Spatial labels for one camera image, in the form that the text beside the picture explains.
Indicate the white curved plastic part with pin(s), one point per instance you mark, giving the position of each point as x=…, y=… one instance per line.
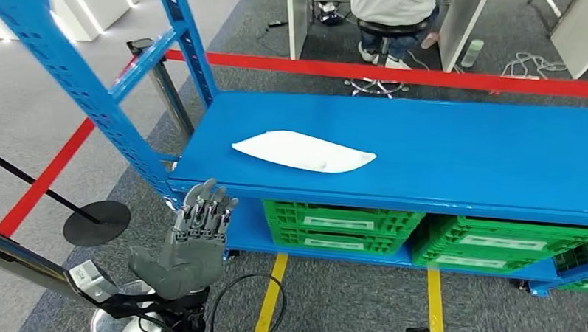
x=303, y=152

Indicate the pink bottle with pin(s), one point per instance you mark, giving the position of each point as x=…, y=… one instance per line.
x=429, y=40

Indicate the chrome stanchion post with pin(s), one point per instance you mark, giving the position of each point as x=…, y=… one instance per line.
x=169, y=101
x=23, y=260

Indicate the pale green bottle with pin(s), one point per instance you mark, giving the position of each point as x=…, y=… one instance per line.
x=472, y=53

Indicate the white lit cabinet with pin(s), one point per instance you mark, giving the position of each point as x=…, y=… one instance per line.
x=73, y=16

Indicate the black device under desk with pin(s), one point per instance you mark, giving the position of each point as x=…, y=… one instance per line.
x=329, y=13

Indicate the black round stool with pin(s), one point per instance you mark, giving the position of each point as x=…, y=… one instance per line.
x=392, y=28

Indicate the blue metal shelf rack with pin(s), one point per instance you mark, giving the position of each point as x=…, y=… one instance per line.
x=445, y=145

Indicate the short red barrier belt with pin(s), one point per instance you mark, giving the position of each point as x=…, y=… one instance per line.
x=45, y=178

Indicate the person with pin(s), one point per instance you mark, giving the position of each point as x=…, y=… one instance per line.
x=391, y=5

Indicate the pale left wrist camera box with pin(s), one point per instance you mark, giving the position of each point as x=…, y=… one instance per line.
x=92, y=282

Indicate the white partition panel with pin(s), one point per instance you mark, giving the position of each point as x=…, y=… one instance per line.
x=583, y=32

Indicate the black power adapter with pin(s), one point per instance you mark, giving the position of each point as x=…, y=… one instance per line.
x=278, y=23

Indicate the black stanchion with round base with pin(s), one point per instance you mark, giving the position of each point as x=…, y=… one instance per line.
x=98, y=225

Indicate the yellow floor tape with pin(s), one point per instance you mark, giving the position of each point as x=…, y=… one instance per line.
x=271, y=297

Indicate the grey metal frame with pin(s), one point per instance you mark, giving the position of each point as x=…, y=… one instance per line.
x=548, y=0

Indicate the long red barrier belt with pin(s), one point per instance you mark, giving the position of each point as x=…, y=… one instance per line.
x=369, y=72

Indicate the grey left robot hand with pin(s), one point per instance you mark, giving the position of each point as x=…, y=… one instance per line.
x=190, y=268

